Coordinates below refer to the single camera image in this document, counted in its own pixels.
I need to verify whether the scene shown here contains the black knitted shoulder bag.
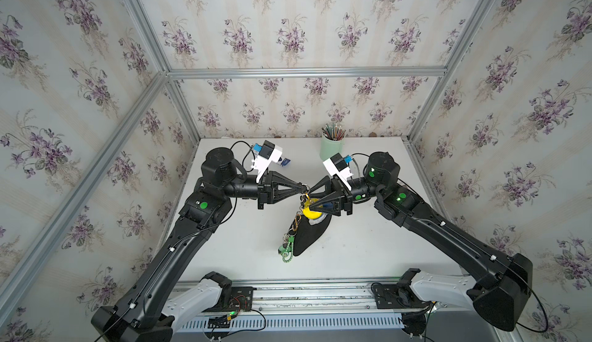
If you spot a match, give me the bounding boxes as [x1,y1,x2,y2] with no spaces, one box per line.
[293,214,332,257]

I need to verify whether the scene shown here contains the aluminium frame profile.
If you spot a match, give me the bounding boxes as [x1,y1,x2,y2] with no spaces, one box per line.
[168,66,447,80]

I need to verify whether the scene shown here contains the small circuit board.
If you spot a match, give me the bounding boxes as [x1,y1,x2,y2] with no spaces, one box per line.
[205,312,237,331]

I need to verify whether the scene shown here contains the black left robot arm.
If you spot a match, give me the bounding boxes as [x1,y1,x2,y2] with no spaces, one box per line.
[91,142,308,341]

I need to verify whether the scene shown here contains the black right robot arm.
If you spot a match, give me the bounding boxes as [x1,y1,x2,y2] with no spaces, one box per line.
[310,152,533,332]

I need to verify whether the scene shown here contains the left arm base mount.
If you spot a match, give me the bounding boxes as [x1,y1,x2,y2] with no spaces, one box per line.
[163,272,255,322]

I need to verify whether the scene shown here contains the green charm keychain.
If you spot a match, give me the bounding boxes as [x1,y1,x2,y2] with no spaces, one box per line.
[278,234,295,263]

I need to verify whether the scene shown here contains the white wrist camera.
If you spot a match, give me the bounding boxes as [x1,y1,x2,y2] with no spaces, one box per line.
[323,153,352,191]
[251,140,283,183]

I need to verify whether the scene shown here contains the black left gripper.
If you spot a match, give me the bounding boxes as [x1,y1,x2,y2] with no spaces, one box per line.
[220,174,303,216]

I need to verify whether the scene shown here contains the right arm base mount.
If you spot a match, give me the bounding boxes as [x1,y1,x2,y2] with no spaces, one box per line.
[370,268,476,313]

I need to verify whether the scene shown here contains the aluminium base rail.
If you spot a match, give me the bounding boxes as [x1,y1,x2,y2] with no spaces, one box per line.
[175,276,463,334]

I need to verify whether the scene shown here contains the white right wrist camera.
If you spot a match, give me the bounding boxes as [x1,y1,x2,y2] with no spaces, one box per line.
[323,153,352,191]

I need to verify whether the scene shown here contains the yellow blue plush keychain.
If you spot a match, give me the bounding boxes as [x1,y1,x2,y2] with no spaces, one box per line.
[302,199,328,226]

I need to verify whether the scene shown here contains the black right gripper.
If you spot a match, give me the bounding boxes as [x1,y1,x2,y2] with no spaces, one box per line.
[304,176,385,220]

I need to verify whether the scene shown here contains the coloured pencils bunch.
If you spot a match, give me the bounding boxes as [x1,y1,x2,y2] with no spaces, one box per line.
[322,123,345,142]

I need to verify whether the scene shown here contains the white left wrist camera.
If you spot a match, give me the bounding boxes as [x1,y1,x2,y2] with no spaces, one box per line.
[251,140,283,183]

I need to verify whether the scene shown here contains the green pencil cup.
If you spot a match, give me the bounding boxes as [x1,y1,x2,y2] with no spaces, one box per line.
[319,136,344,161]

